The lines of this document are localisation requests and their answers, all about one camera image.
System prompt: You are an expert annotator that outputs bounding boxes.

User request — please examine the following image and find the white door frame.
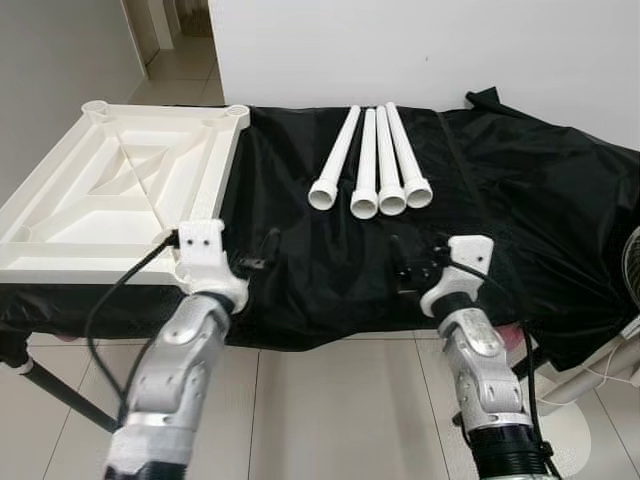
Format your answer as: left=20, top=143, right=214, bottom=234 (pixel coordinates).
left=122, top=0, right=186, bottom=67

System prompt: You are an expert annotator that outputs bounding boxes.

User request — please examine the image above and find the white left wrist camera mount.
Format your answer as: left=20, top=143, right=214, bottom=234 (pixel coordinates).
left=175, top=220, right=251, bottom=311

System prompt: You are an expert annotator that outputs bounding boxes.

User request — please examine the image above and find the pink round stool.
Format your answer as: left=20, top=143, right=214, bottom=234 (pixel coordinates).
left=497, top=322, right=531, bottom=353

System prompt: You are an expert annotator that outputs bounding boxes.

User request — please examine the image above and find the white plastic table leg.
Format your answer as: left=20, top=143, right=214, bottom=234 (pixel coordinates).
left=384, top=102, right=434, bottom=209
left=376, top=106, right=408, bottom=216
left=351, top=108, right=380, bottom=220
left=308, top=105, right=362, bottom=212

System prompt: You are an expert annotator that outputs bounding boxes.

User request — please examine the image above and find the white plastic table top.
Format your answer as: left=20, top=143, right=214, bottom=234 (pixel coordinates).
left=0, top=100, right=251, bottom=286

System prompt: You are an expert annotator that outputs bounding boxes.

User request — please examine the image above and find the white standing fan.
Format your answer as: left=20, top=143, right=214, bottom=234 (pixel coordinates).
left=520, top=228, right=640, bottom=477

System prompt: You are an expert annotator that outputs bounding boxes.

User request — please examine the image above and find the black cloth table cover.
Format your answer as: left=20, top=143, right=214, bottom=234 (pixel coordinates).
left=0, top=88, right=640, bottom=373

